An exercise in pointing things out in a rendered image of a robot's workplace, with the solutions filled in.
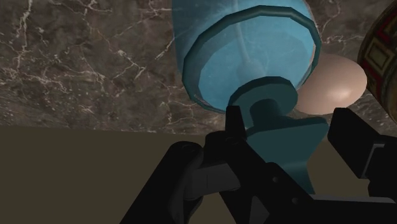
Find beige egg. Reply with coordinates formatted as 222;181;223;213
293;52;368;116

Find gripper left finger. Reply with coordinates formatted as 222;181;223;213
119;105;314;224

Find dark patterned round container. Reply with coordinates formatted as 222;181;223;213
357;0;397;125

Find blue spray bottle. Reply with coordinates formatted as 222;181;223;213
171;0;330;195

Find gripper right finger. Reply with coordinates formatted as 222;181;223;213
327;107;397;206

